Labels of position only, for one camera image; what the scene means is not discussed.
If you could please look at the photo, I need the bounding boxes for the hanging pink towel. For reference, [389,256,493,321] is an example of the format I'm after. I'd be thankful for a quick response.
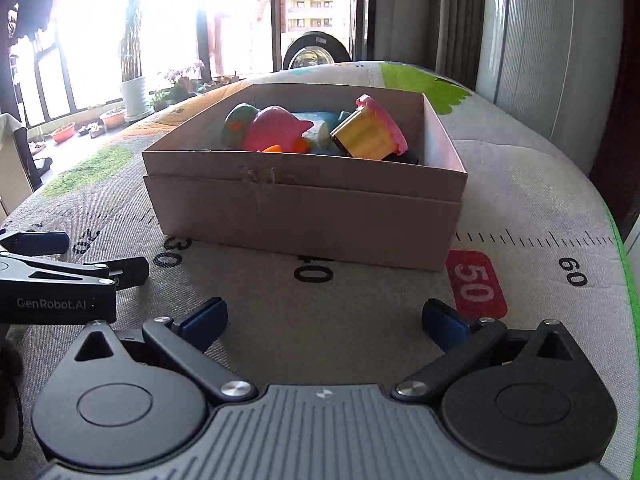
[252,0,289,27]

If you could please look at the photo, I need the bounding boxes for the white standing air conditioner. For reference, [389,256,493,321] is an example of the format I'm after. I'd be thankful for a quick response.
[475,0,627,162]

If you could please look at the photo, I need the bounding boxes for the brown cardboard box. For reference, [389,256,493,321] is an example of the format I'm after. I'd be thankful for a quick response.
[141,77,470,274]

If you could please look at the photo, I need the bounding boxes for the hanging orange garment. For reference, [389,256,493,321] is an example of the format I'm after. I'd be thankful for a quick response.
[212,0,237,77]

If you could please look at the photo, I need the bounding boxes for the orange plastic toy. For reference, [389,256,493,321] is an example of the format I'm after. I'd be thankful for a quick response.
[260,139,311,155]

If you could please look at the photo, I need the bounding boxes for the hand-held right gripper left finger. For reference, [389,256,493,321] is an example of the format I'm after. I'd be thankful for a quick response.
[74,297,257,406]

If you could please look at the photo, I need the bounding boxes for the pink flowering potted plant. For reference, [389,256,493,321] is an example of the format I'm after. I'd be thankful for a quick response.
[162,60,209,102]

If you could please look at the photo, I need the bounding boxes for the chair with white cloth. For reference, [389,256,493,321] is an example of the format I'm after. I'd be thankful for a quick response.
[0,112,54,217]

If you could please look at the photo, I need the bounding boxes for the pink plastic toy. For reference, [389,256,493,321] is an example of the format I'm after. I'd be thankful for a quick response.
[243,105,314,153]

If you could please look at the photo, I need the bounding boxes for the grey curtain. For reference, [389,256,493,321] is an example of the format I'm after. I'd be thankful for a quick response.
[367,0,502,107]

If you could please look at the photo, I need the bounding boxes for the black window frame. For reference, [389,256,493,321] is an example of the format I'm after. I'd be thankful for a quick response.
[0,0,377,127]

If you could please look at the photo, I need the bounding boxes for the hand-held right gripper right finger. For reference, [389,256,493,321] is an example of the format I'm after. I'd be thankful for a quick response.
[391,298,576,405]

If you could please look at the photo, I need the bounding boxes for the green egg toy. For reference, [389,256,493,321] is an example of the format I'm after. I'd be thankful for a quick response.
[222,102,261,150]

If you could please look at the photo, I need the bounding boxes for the red basin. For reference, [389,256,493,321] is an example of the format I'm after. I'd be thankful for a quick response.
[50,122,77,145]

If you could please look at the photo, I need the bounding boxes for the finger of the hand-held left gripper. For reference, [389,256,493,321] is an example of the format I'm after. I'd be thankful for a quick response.
[0,251,151,290]
[0,229,71,258]

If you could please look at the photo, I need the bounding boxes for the tall plant in white pot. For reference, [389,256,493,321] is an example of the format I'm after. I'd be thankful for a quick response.
[117,0,152,117]

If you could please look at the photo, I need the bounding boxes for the hanging dark clothes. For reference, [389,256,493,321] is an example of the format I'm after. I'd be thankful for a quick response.
[0,0,57,44]

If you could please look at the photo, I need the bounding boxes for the cupcake toy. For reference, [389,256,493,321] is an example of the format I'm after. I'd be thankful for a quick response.
[330,94,409,162]

